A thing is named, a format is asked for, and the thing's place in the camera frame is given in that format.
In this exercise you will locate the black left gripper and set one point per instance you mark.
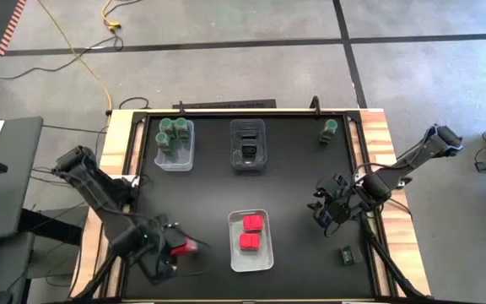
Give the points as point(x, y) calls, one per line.
point(156, 249)

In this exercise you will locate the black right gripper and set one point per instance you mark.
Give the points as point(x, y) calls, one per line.
point(338, 207)

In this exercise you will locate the red-lid smoked paprika tin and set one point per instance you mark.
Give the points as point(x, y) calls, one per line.
point(250, 241)
point(252, 223)
point(188, 248)

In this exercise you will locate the green-lid glass spice jar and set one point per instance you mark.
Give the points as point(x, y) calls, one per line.
point(180, 123)
point(329, 126)
point(162, 138)
point(165, 123)

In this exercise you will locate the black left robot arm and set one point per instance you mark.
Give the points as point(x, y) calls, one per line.
point(99, 194)

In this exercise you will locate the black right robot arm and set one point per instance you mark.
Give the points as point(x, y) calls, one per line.
point(420, 154)

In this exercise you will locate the white plastic bin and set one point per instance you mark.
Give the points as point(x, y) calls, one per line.
point(251, 262)

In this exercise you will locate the clear plastic bin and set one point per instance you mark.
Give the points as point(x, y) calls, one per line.
point(179, 162)

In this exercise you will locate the grey translucent plastic bin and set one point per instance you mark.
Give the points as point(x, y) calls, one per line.
point(262, 126)

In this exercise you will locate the black panel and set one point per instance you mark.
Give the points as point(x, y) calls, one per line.
point(226, 104)

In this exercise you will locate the grey desk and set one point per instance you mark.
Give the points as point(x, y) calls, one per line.
point(15, 190)

